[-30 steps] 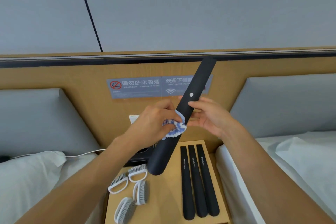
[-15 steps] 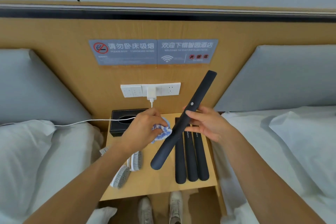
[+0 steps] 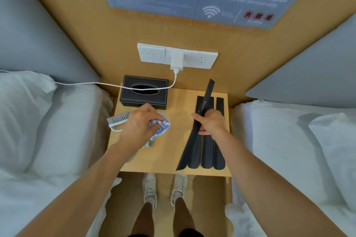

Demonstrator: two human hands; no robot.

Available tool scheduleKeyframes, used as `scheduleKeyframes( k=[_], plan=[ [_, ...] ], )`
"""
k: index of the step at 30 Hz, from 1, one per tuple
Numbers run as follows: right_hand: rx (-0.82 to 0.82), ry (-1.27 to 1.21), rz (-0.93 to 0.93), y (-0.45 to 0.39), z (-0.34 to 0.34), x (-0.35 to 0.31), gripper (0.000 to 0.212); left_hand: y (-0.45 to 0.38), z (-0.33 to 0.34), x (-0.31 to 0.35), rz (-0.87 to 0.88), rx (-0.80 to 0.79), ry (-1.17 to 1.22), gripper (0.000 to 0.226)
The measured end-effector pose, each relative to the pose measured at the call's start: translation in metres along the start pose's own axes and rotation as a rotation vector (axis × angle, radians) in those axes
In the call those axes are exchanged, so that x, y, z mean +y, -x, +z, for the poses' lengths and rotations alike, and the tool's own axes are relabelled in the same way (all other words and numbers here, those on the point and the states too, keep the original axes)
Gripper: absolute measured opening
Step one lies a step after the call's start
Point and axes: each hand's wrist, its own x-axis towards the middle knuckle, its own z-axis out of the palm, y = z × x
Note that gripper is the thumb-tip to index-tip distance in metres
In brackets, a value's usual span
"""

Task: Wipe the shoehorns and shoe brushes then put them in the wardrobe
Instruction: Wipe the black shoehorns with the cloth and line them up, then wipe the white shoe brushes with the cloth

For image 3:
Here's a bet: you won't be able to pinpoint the person's left leg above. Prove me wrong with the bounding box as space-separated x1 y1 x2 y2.
131 202 155 237

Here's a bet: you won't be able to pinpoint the person's left forearm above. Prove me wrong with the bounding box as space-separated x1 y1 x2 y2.
16 142 145 237

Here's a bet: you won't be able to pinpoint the person's right hand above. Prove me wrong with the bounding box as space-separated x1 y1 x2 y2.
191 109 228 143

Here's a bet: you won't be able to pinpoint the wooden headboard panel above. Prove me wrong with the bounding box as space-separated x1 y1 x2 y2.
12 0 356 107

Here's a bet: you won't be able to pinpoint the person's right white shoe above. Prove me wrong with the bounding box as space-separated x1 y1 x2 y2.
170 174 188 207

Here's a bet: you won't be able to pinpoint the grey headboard cushion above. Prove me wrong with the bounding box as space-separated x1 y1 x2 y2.
0 0 100 84
245 13 356 109

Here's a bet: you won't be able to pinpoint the person's black shorts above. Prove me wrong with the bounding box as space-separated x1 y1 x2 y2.
131 228 205 237

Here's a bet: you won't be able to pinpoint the white charger plug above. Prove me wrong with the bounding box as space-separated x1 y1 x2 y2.
170 52 185 72

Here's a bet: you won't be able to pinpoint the blue white striped cloth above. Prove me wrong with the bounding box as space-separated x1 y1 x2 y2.
149 112 171 141

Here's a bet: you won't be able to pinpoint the person's right forearm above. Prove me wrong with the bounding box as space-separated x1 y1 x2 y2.
212 130 348 237

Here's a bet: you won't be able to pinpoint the long black shoe spoon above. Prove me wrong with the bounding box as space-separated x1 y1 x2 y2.
187 96 208 170
176 79 215 171
201 96 215 169
213 97 226 171

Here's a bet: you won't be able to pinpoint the white bed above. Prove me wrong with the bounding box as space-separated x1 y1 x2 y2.
224 99 356 237
0 70 123 237

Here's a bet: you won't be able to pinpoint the person's leg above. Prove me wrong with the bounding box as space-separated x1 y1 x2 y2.
172 197 195 237
131 202 155 237

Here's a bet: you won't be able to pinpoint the white switch socket panel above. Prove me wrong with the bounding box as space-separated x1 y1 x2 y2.
137 43 218 70

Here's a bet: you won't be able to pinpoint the person's left white shoe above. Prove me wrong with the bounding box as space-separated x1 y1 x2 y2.
142 173 158 209

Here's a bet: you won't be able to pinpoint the wooden nightstand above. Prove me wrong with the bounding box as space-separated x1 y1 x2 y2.
107 87 232 178

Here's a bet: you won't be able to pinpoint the white charging cable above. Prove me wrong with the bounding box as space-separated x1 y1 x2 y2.
0 69 179 91

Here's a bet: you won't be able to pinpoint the white pillow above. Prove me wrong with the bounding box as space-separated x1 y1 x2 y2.
308 112 356 212
0 71 57 173

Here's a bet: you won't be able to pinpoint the person's white shoe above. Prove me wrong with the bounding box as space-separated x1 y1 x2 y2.
142 173 158 209
170 174 188 207

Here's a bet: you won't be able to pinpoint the black leather tissue box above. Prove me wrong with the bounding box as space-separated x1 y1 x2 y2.
119 75 169 110

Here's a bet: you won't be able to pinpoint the person's left hand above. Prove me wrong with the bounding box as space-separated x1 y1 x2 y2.
118 103 166 153

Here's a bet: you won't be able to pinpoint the person's right leg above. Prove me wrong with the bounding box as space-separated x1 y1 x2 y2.
172 197 195 237

